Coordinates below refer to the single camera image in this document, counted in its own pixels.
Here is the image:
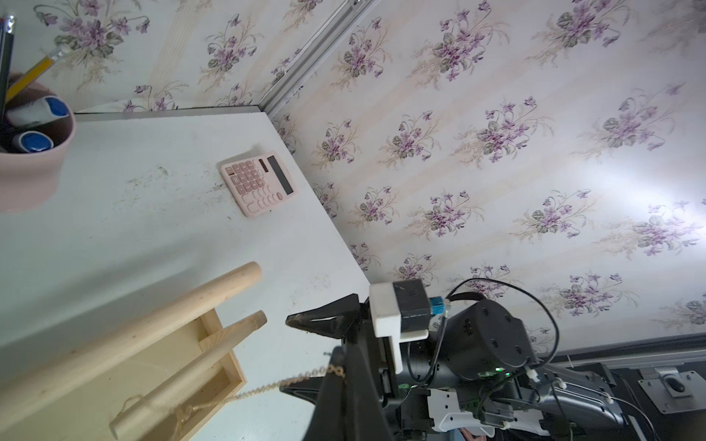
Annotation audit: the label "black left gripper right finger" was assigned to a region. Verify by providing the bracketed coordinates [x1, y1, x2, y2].
[345, 345, 395, 441]

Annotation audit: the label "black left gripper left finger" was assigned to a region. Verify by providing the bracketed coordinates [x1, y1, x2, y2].
[303, 347, 347, 441]

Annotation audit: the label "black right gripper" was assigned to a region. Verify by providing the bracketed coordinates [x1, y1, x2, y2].
[279, 294, 419, 440]

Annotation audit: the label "long gold necklace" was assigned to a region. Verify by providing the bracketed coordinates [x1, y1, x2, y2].
[117, 363, 347, 437]

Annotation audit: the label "wooden jewelry display stand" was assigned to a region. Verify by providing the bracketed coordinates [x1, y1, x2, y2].
[1, 262, 267, 440]

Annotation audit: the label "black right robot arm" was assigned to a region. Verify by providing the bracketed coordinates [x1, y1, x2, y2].
[281, 280, 627, 440]

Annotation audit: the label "pink calculator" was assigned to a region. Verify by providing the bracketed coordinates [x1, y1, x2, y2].
[219, 151, 299, 218]

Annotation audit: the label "pink pen holder cup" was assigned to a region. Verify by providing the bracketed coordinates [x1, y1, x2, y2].
[1, 82, 75, 211]

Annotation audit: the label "pens in pink cup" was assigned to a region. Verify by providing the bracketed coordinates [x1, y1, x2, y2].
[1, 15, 71, 154]

